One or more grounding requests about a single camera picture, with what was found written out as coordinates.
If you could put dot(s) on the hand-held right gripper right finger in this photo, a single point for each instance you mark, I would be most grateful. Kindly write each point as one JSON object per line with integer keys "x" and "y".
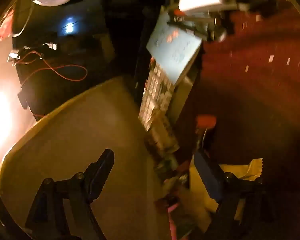
{"x": 205, "y": 173}

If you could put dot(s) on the black pen with red band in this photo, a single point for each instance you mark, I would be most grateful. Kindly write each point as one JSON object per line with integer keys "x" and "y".
{"x": 190, "y": 18}

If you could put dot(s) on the orange-red object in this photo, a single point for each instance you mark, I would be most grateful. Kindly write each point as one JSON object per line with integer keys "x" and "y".
{"x": 205, "y": 121}

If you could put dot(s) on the yellow-edged snack packet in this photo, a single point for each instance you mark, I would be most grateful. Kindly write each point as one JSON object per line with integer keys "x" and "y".
{"x": 242, "y": 171}

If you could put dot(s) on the black marker pen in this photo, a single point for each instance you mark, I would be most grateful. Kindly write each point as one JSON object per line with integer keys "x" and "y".
{"x": 190, "y": 27}

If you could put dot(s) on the light blue book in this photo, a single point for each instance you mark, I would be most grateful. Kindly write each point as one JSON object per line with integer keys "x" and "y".
{"x": 170, "y": 55}

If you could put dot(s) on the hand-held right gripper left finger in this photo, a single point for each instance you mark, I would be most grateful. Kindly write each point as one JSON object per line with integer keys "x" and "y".
{"x": 102, "y": 166}

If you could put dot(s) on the beige keyboard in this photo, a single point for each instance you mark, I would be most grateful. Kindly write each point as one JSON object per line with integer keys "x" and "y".
{"x": 152, "y": 92}

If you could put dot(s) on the small white adapter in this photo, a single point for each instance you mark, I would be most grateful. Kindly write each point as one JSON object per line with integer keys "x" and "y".
{"x": 50, "y": 46}
{"x": 13, "y": 57}

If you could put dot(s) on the gold cardboard box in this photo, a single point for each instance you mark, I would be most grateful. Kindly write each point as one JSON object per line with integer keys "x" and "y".
{"x": 90, "y": 130}

